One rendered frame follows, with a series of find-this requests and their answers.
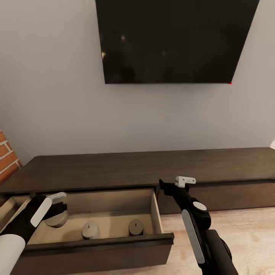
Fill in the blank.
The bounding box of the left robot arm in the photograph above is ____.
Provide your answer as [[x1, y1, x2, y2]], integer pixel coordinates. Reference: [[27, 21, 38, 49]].
[[0, 192, 67, 275]]

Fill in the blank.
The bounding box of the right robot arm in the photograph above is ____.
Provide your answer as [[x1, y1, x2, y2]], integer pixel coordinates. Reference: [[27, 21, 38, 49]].
[[159, 176, 238, 275]]

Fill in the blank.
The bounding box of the pillar candle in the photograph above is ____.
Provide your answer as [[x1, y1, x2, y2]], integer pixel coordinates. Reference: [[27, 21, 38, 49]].
[[44, 210, 69, 229], [128, 219, 144, 236], [81, 220, 100, 240]]

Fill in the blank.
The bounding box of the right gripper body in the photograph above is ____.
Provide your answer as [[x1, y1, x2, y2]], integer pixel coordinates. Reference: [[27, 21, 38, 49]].
[[164, 183, 189, 202]]

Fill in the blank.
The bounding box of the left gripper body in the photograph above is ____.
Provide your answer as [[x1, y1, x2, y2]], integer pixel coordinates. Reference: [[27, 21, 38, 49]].
[[42, 202, 64, 221]]

